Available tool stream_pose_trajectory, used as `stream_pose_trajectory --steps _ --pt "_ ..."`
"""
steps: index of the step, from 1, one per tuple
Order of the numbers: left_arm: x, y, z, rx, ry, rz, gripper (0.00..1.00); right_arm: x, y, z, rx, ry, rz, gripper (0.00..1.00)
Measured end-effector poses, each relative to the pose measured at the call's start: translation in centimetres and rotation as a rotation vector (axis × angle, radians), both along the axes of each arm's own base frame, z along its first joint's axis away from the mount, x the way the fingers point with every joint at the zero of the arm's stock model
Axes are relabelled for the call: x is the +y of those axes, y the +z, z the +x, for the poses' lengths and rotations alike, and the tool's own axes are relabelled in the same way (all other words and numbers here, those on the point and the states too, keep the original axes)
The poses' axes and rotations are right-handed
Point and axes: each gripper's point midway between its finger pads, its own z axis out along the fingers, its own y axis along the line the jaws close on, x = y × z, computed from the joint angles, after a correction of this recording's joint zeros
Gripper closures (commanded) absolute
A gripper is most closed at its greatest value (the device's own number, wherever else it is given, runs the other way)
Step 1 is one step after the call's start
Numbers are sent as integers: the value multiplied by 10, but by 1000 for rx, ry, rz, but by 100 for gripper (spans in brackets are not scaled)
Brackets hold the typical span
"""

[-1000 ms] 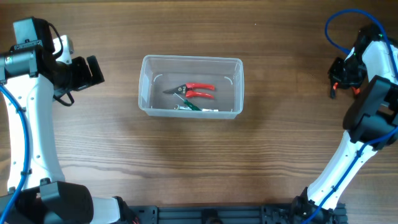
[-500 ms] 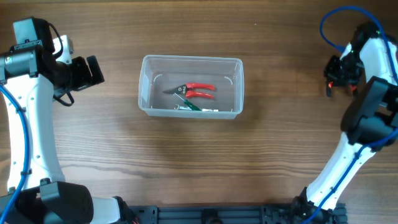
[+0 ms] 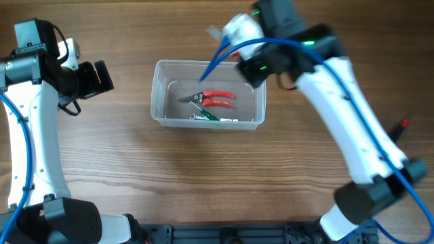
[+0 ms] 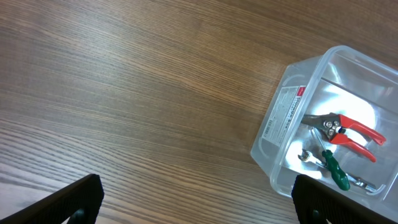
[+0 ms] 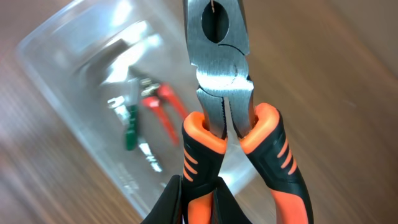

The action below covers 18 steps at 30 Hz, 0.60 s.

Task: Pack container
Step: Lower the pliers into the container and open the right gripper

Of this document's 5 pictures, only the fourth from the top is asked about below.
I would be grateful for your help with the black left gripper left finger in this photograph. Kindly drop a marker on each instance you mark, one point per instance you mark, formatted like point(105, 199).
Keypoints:
point(76, 203)

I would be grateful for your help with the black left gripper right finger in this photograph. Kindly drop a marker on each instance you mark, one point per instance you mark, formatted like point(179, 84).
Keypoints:
point(317, 203)

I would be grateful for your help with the green handled screwdriver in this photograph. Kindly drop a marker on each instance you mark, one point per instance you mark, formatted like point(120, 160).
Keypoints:
point(331, 164)

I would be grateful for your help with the small metal wrench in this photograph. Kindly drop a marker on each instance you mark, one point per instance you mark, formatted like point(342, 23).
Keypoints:
point(370, 188)

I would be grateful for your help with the red handled cutters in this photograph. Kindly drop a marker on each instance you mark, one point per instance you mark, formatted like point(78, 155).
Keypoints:
point(333, 127)

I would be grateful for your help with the clear plastic storage container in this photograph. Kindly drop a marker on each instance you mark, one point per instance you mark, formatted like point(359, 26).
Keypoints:
point(341, 81)

